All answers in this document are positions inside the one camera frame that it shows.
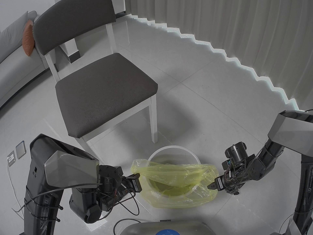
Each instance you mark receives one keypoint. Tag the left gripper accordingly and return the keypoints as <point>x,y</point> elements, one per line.
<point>133,185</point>

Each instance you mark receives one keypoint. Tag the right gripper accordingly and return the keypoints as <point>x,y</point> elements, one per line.
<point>226,183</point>

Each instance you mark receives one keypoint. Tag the black plastic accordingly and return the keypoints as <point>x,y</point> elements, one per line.
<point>233,193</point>

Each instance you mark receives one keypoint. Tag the yellow plastic bag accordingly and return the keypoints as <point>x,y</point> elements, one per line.
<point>171,199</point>

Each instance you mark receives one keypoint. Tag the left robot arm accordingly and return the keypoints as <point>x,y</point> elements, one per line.
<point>41,175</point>

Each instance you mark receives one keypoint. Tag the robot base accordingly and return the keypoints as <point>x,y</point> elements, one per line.
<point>171,228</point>

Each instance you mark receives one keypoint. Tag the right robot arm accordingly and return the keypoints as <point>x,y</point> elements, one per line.
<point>288,131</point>

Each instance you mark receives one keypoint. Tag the white trash bin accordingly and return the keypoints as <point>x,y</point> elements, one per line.
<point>171,150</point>

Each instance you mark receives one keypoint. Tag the grey and white chair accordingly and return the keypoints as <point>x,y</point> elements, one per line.
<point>102,94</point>

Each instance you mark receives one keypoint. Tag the white curtain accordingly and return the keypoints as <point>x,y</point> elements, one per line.
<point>244,33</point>

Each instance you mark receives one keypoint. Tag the pale grey sofa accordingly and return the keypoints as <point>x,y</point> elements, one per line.
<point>14,70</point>

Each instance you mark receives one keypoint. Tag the orange cushion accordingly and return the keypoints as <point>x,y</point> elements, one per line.
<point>28,38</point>

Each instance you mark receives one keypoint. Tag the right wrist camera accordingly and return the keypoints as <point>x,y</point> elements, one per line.
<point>226,165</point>

